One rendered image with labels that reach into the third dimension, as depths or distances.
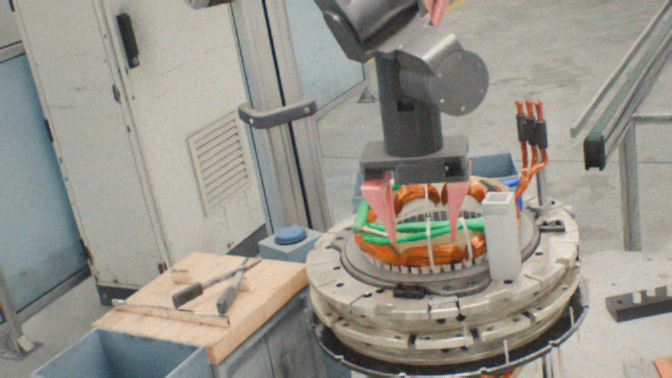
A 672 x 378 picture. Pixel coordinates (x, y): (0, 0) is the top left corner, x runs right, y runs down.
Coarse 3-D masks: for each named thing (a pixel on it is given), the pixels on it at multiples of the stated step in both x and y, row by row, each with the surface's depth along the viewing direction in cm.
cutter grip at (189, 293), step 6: (198, 282) 106; (186, 288) 105; (192, 288) 105; (198, 288) 106; (174, 294) 104; (180, 294) 104; (186, 294) 105; (192, 294) 106; (198, 294) 106; (174, 300) 104; (180, 300) 104; (186, 300) 105; (192, 300) 106; (174, 306) 105; (180, 306) 105
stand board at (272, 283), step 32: (192, 256) 121; (224, 256) 119; (160, 288) 114; (224, 288) 110; (256, 288) 109; (288, 288) 109; (128, 320) 107; (160, 320) 105; (256, 320) 104; (224, 352) 99
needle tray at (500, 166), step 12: (480, 156) 139; (492, 156) 139; (504, 156) 138; (480, 168) 139; (492, 168) 139; (504, 168) 139; (516, 168) 131; (360, 180) 141; (504, 180) 129; (360, 192) 142
